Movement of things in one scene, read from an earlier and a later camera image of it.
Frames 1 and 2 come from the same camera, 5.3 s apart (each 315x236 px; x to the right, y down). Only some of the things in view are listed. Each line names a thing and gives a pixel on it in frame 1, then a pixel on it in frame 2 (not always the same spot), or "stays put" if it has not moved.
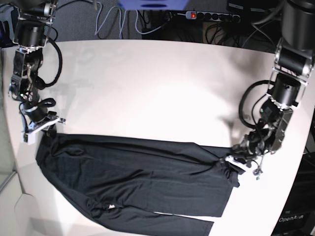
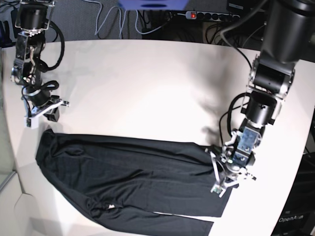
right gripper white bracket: x=29 y=136 → x=32 y=122
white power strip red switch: x=212 y=16 stays put
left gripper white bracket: x=231 y=159 → x=229 y=180
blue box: x=154 y=5 stays put
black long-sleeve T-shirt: x=123 y=183 stays put
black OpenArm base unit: x=298 y=218 stays put
